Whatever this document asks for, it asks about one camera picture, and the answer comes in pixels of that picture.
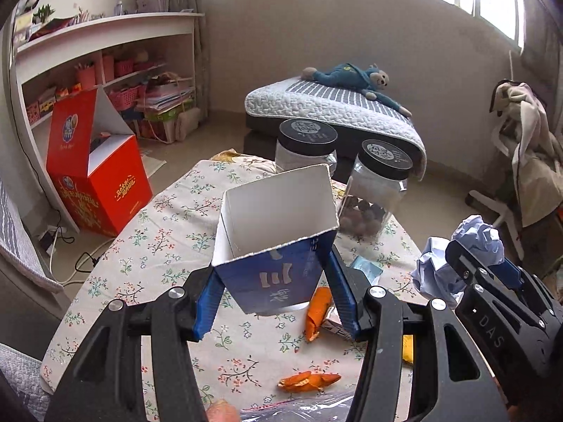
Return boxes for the clear jar with brown balls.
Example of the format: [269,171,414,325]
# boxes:
[336,139,414,240]

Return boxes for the beige clothes on chair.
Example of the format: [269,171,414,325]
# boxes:
[490,79,563,229]

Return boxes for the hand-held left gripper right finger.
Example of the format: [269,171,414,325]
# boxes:
[323,245,511,422]

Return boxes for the white printed packet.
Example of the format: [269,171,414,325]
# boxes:
[322,305,357,338]

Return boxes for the flat orange peel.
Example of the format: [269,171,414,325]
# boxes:
[278,371,343,393]

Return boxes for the black cable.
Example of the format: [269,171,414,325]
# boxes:
[74,248,116,274]

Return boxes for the person's left hand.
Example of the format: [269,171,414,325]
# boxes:
[207,400,241,422]

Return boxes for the beige plush bag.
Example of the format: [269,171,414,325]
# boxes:
[175,107,202,142]

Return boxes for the red gift box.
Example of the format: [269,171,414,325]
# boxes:
[46,87,154,238]

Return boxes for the white cable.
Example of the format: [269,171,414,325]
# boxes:
[48,229,95,284]

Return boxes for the stack of papers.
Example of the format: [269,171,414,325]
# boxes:
[135,83,195,114]

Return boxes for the pale blue paper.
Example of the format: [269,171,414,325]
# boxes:
[411,215,506,309]

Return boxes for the pink pen holder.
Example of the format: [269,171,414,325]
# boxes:
[76,62,97,91]

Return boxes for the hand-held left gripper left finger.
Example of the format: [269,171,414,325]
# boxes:
[44,268,227,422]

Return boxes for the curled orange peel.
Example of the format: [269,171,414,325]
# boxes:
[305,287,333,343]

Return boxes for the floral tablecloth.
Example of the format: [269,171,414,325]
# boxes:
[39,149,445,422]

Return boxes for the clear plastic bag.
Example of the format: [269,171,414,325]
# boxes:
[240,398,358,422]

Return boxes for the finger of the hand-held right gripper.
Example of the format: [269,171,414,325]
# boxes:
[444,239,525,292]

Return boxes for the green printed box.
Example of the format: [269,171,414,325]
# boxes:
[144,110,182,142]

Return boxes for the beige curtain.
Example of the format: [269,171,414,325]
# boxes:
[188,0,214,120]

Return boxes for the pink plastic basket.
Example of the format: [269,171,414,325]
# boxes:
[108,87,140,111]

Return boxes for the grey striped bed quilt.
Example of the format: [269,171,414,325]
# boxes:
[245,75,427,181]

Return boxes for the blue stuffed monkey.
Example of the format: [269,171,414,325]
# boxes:
[303,62,413,119]

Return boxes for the clear jar with tan snacks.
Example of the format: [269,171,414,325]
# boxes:
[275,119,339,177]

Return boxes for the light blue wrapper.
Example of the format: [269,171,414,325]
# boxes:
[349,256,383,284]

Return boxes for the white wall shelf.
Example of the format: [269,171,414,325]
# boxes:
[9,11,205,234]

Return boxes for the blue and white carton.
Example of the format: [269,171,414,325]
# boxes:
[211,164,339,316]

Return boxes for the white swivel chair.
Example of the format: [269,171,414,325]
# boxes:
[466,79,563,264]

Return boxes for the grey quilted blanket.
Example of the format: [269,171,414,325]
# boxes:
[0,176,65,293]

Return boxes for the white power strip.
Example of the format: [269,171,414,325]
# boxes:
[39,226,68,252]

